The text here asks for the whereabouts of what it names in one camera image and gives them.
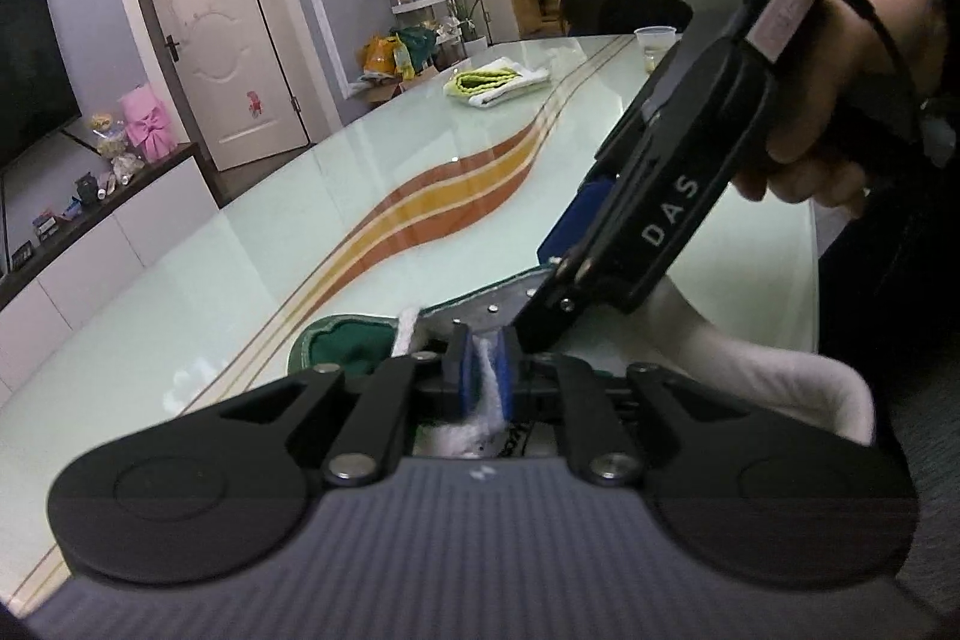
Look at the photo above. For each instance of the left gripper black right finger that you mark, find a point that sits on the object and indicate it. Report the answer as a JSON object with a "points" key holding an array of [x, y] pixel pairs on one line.
{"points": [[752, 492]]}

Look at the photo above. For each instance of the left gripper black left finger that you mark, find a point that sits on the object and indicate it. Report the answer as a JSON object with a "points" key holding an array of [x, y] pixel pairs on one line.
{"points": [[212, 492]]}

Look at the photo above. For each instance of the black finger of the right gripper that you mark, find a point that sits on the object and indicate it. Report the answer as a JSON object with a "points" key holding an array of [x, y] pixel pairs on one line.
{"points": [[567, 239], [645, 222]]}

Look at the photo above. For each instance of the green canvas sneaker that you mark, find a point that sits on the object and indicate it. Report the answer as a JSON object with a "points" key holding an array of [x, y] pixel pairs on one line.
{"points": [[667, 330]]}

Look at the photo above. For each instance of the white shoelace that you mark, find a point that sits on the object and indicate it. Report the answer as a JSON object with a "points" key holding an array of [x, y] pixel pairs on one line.
{"points": [[480, 430]]}

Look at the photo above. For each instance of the person's right hand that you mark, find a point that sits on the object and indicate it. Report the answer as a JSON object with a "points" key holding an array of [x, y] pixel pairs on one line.
{"points": [[845, 53]]}

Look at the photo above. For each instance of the small plastic cup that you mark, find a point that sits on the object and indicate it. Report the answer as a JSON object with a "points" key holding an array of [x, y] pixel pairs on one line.
{"points": [[655, 42]]}

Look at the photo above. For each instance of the yellow white folded cloth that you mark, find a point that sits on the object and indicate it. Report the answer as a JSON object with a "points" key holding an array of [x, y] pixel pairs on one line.
{"points": [[500, 81]]}

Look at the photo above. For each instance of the cardboard boxes and bags pile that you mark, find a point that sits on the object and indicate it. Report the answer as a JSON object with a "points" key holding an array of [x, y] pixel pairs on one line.
{"points": [[396, 62]]}

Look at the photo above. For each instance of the white TV cabinet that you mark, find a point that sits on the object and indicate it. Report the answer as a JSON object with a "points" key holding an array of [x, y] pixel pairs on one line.
{"points": [[95, 258]]}

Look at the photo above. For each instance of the flower bouquet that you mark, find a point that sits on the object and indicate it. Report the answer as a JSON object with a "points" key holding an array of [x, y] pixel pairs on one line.
{"points": [[112, 143]]}

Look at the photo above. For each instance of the white interior door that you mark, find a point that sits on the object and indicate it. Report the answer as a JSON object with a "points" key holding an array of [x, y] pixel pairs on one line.
{"points": [[232, 78]]}

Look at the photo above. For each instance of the black wall television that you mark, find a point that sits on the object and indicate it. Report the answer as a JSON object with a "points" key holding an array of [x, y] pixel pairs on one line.
{"points": [[36, 93]]}

